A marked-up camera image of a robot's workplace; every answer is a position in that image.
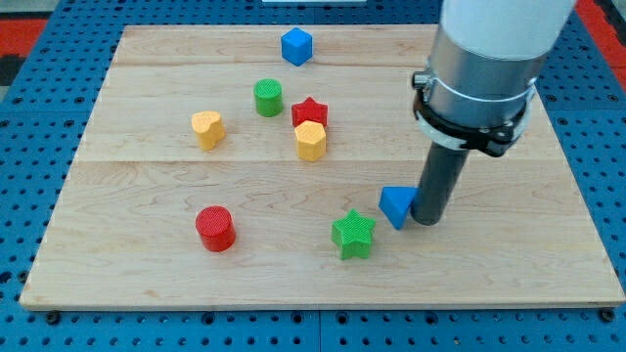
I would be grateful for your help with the blue triangle block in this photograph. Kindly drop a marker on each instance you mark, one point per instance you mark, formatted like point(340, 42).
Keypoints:
point(395, 203)

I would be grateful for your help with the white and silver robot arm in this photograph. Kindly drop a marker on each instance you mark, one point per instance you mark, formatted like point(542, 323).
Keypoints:
point(479, 81)

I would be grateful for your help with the red star block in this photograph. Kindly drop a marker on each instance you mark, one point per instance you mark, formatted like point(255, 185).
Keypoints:
point(309, 110)

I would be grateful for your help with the green star block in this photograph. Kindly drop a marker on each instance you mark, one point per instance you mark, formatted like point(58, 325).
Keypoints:
point(353, 235)

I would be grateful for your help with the yellow hexagon block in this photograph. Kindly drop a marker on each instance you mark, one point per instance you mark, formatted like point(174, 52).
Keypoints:
point(310, 140)

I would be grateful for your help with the green cylinder block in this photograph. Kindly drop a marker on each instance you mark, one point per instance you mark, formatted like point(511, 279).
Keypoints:
point(267, 93)

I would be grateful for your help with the light wooden board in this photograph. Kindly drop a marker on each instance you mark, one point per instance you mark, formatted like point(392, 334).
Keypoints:
point(515, 234)

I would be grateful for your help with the red cylinder block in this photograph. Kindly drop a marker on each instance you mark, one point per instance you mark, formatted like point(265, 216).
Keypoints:
point(215, 227)

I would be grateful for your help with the yellow heart block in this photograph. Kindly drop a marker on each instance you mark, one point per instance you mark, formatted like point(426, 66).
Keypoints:
point(209, 128)

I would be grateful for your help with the blue cube block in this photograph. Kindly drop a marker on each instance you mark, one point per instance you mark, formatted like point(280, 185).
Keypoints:
point(297, 46)

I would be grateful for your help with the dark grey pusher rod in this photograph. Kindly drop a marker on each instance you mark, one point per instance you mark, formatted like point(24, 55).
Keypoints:
point(442, 169)

